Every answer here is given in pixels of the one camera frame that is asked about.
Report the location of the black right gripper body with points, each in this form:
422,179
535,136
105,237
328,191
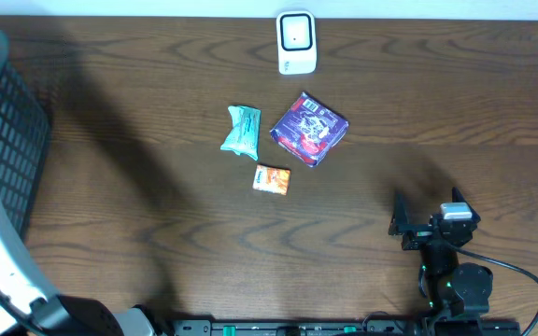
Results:
424,237

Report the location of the small orange snack packet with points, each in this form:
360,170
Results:
271,179

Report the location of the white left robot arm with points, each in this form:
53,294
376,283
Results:
29,302

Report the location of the grey plastic basket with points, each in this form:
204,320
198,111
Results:
25,131

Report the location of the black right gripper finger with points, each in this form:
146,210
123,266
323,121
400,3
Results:
457,196
399,219

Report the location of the teal wipes packet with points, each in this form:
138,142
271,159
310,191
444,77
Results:
244,136

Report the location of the white barcode scanner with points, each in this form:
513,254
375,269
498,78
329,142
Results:
297,48

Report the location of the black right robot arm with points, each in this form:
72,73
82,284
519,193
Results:
457,292

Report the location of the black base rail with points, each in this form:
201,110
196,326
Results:
380,326

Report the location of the purple pink pad package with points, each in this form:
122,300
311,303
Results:
309,129

